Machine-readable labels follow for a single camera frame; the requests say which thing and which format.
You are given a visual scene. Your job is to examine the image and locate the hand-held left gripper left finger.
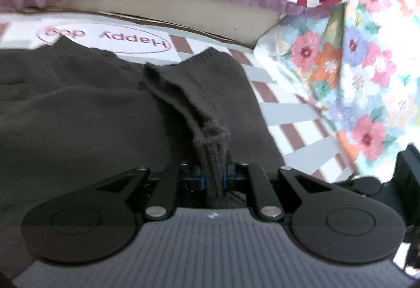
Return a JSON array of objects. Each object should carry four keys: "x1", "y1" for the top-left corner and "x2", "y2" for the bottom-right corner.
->
[{"x1": 92, "y1": 161, "x2": 207, "y2": 222}]

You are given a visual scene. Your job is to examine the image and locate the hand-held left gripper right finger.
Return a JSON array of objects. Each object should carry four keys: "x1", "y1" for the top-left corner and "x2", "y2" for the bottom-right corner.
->
[{"x1": 222, "y1": 161, "x2": 333, "y2": 222}]

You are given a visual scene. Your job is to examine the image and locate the dark brown knit sweater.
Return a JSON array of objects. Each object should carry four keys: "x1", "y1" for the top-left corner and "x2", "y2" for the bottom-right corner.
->
[{"x1": 0, "y1": 36, "x2": 286, "y2": 275}]

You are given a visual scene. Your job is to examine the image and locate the striped printed mat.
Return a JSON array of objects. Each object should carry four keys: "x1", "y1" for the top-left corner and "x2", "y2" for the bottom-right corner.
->
[{"x1": 0, "y1": 11, "x2": 358, "y2": 184}]

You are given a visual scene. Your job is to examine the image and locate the floral blanket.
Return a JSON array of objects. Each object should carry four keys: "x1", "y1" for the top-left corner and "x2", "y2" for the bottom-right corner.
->
[{"x1": 256, "y1": 0, "x2": 420, "y2": 184}]

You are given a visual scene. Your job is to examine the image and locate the beige bed base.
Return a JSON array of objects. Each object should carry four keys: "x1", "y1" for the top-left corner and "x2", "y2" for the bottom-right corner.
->
[{"x1": 49, "y1": 0, "x2": 279, "y2": 47}]

